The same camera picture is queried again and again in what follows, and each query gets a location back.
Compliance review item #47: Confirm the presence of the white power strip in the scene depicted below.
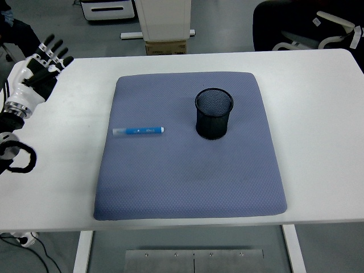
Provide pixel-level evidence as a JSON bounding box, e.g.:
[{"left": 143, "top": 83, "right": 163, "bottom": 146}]
[{"left": 11, "top": 231, "right": 39, "bottom": 247}]

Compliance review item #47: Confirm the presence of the white grey office chair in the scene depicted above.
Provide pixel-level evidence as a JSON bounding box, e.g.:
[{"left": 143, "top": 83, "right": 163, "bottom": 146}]
[{"left": 271, "top": 10, "right": 356, "bottom": 51}]

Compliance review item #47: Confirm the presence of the black floor cable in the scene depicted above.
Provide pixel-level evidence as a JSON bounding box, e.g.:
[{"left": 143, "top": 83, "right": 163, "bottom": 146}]
[{"left": 0, "top": 233, "right": 62, "bottom": 273}]

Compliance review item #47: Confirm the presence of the white floor base bar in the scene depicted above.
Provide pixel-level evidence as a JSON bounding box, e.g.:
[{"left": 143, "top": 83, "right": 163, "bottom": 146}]
[{"left": 120, "top": 28, "right": 196, "bottom": 40}]

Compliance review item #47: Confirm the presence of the blue marker with white cap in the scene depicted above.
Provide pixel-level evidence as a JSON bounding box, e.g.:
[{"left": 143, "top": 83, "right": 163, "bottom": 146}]
[{"left": 112, "top": 126, "right": 166, "bottom": 137}]

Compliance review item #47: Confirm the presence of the white table leg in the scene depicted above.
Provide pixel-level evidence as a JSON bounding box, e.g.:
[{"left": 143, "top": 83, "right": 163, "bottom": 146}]
[
  {"left": 281, "top": 224, "right": 307, "bottom": 273},
  {"left": 72, "top": 230, "right": 94, "bottom": 273}
]

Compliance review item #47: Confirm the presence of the brown cardboard box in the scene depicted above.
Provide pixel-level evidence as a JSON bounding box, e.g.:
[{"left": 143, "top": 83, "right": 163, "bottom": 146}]
[{"left": 144, "top": 40, "right": 188, "bottom": 56}]

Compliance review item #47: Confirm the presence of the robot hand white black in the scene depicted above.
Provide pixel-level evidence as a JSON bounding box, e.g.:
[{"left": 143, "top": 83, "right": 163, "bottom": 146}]
[{"left": 6, "top": 34, "right": 75, "bottom": 105}]

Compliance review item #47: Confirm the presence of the black garment with white tag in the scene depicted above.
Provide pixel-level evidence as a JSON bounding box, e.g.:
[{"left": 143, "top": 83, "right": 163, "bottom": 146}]
[{"left": 340, "top": 26, "right": 364, "bottom": 52}]

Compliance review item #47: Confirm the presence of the blue-grey textured mat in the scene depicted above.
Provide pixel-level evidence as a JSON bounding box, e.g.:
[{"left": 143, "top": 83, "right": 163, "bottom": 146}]
[{"left": 93, "top": 72, "right": 288, "bottom": 221}]

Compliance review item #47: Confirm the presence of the black mesh pen holder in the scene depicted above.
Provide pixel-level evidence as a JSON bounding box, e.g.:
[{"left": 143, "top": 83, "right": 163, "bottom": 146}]
[{"left": 195, "top": 88, "right": 234, "bottom": 140}]

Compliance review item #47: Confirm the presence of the white appliance with black slot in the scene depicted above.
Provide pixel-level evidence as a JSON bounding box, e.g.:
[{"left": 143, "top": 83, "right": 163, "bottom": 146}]
[{"left": 79, "top": 0, "right": 136, "bottom": 21}]

